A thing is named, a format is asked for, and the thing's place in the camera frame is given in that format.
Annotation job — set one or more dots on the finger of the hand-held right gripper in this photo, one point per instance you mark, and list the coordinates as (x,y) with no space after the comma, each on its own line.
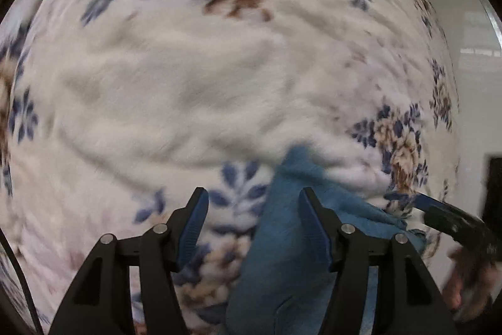
(439,213)

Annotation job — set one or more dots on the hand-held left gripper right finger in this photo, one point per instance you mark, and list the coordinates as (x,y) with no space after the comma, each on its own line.
(315,231)

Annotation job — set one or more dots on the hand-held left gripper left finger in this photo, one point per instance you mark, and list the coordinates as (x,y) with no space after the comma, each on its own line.
(192,229)

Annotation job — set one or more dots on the blue denim pants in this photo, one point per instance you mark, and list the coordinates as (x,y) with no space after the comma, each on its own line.
(282,260)

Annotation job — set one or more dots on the person's right hand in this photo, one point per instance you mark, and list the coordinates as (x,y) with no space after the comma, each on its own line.
(470,288)

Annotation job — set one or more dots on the floral bed blanket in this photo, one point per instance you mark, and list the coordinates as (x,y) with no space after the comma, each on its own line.
(196,64)

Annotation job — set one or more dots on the dark object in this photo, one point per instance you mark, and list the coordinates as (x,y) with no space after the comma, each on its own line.
(494,186)

